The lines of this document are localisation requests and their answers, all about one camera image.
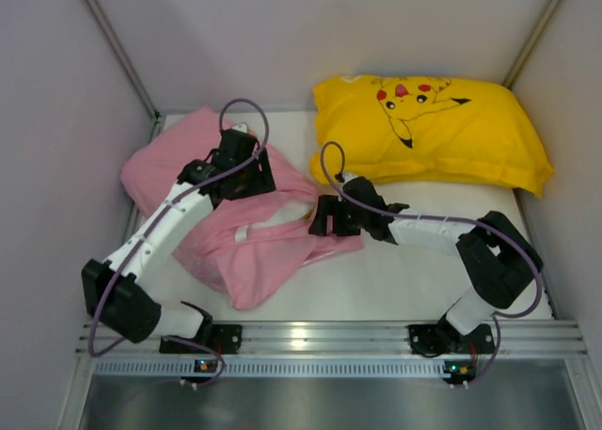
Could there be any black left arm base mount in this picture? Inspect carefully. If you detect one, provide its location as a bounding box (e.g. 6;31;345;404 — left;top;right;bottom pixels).
159;324;243;355

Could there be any pink pillowcase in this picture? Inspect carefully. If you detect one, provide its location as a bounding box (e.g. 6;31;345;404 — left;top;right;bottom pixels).
120;107;363;311

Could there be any slotted cable duct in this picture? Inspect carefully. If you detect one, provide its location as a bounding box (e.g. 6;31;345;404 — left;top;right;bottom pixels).
93;358;573;379

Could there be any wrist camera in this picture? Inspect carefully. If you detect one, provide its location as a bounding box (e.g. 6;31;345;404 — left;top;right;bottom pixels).
231;123;257;136
335;171;357;184

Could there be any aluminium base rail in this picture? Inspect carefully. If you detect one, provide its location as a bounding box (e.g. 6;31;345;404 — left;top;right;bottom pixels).
77;320;589;356

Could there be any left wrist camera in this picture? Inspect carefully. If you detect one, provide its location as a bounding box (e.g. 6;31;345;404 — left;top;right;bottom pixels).
231;123;257;136

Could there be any yellow Pikachu pillow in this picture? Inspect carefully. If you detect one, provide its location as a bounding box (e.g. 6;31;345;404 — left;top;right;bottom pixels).
309;75;553;197

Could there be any white pillow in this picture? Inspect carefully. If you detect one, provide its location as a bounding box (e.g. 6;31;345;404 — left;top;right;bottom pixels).
258;200;314;228

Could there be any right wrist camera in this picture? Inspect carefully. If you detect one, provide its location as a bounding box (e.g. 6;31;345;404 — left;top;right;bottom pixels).
335;171;357;184

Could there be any aluminium frame post right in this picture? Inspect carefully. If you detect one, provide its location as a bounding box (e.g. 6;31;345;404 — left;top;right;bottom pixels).
501;0;566;89

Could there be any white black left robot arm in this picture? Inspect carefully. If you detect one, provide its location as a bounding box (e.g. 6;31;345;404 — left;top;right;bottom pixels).
82;124;276;343

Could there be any aluminium frame post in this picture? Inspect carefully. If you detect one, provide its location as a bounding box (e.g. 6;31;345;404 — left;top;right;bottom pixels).
501;0;566;89
83;0;161;121

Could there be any aluminium frame post left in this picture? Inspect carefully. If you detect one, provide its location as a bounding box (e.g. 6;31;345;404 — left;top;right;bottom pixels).
83;0;161;121

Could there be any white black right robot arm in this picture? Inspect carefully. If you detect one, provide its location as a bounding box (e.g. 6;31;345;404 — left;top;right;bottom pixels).
309;174;544;358

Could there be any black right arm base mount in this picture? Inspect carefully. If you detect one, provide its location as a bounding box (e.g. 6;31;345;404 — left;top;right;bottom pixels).
408;324;495;358

